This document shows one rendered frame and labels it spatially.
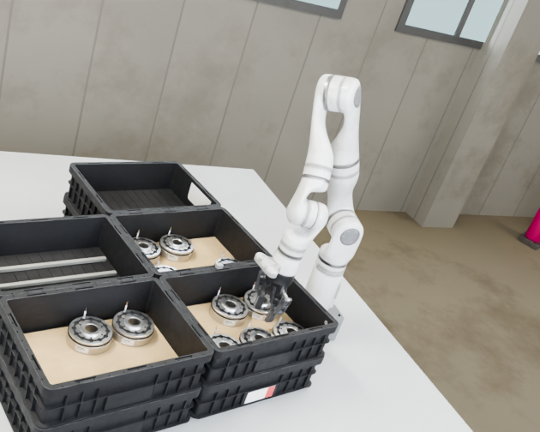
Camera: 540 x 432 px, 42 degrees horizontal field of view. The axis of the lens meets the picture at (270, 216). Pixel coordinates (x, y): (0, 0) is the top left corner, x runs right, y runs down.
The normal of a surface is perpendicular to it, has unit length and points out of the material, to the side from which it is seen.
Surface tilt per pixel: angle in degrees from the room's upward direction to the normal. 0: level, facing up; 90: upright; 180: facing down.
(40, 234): 90
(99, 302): 90
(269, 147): 90
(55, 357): 0
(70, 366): 0
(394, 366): 0
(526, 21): 90
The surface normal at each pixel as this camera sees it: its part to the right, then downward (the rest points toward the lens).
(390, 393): 0.30, -0.85
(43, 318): 0.56, 0.53
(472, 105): -0.86, -0.03
